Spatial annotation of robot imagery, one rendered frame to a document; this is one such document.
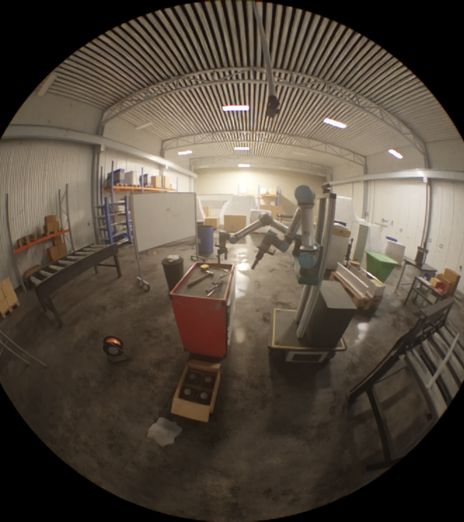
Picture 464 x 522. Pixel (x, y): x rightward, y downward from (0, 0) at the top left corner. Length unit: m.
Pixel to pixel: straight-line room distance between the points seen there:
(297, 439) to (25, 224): 9.06
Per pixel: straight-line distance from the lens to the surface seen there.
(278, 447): 1.67
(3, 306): 6.22
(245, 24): 7.46
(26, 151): 8.96
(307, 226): 0.99
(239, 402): 1.69
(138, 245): 3.35
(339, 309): 1.52
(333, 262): 4.47
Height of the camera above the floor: 1.62
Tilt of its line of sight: 21 degrees down
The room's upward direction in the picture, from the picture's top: 1 degrees clockwise
